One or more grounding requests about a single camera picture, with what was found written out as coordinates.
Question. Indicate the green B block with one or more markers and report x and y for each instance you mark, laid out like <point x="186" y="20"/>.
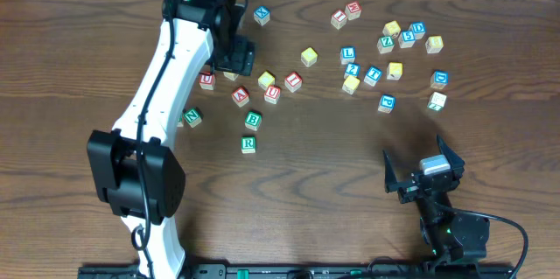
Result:
<point x="253" y="120"/>

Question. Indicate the blue D block far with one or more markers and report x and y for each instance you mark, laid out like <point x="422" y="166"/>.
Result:
<point x="418" y="29"/>

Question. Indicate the blue P block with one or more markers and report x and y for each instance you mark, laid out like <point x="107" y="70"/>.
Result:
<point x="386" y="103"/>

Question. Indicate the red block far right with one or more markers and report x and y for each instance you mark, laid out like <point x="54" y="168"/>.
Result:
<point x="353" y="10"/>

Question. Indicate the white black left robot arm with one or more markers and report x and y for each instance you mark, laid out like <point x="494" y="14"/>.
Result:
<point x="133" y="165"/>

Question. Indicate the blue 5 block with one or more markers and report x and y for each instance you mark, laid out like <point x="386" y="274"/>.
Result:
<point x="406" y="39"/>

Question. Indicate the red U block left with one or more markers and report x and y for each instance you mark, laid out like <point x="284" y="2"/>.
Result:
<point x="207" y="81"/>

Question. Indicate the red A block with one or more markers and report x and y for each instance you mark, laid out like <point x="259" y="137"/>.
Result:
<point x="240" y="96"/>

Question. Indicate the yellow block left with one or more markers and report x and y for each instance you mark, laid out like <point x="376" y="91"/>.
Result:
<point x="231" y="76"/>

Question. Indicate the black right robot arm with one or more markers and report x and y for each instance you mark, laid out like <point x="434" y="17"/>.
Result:
<point x="455" y="238"/>

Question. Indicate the yellow O block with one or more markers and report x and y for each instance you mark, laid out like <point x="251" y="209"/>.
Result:
<point x="265" y="80"/>

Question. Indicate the yellow hammer block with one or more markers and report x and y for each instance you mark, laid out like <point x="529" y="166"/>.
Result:
<point x="394" y="70"/>

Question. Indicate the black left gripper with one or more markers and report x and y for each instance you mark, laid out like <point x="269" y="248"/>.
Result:
<point x="236" y="58"/>

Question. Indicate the green Z block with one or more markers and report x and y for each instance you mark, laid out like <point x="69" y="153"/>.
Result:
<point x="385" y="44"/>

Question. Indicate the green R block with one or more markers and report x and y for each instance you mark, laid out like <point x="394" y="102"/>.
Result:
<point x="248" y="144"/>

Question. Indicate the yellow block by Z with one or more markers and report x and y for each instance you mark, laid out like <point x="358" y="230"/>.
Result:
<point x="391" y="29"/>

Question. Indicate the yellow B-side block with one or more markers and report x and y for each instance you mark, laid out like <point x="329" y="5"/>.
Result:
<point x="434" y="44"/>

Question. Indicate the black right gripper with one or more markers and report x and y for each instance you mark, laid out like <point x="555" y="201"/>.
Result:
<point x="418" y="184"/>

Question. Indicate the blue D block near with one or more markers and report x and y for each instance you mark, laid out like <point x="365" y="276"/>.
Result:
<point x="439" y="80"/>

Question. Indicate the red i block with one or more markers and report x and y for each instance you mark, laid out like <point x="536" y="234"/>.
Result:
<point x="293" y="82"/>
<point x="339" y="19"/>

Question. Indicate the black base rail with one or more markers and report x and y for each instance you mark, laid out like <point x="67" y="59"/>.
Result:
<point x="377" y="270"/>

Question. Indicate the green 7 block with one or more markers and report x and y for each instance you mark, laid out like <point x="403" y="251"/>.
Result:
<point x="437" y="101"/>

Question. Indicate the red u block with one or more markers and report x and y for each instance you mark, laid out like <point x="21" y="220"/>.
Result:
<point x="207" y="81"/>
<point x="272" y="94"/>

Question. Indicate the blue X block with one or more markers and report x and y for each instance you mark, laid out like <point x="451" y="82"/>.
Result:
<point x="262" y="15"/>

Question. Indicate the red I block far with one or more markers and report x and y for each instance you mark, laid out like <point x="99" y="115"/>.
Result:
<point x="339" y="19"/>

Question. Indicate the green N block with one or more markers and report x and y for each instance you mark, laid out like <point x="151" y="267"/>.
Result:
<point x="193" y="117"/>

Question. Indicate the blue d block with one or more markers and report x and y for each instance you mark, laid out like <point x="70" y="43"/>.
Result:
<point x="439" y="80"/>
<point x="418" y="29"/>

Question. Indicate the blue L block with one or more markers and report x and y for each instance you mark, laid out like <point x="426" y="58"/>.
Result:
<point x="347" y="55"/>

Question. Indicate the yellow block by 2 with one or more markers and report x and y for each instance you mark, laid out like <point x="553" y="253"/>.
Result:
<point x="350" y="84"/>

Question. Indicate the blue 2 block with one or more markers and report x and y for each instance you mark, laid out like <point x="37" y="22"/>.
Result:
<point x="352" y="69"/>

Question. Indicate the blue T block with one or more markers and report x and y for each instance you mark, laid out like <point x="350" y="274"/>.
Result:
<point x="372" y="76"/>

